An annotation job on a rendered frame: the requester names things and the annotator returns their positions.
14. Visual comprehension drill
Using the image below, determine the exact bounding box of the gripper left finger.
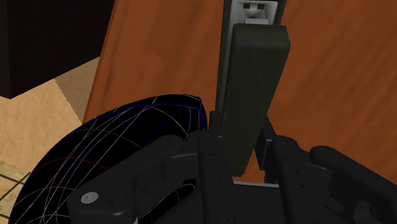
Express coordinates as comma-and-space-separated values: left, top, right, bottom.
66, 110, 240, 224

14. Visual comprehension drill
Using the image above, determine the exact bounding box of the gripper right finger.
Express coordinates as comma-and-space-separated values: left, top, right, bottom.
254, 116, 397, 224

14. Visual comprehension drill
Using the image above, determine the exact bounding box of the black bowl with coloured lines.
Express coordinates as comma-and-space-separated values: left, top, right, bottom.
7, 94, 208, 224

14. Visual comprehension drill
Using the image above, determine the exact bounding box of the brown wooden table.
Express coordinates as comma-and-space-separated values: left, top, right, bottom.
81, 0, 397, 187

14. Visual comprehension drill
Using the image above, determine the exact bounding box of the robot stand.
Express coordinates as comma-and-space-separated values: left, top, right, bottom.
0, 0, 116, 100

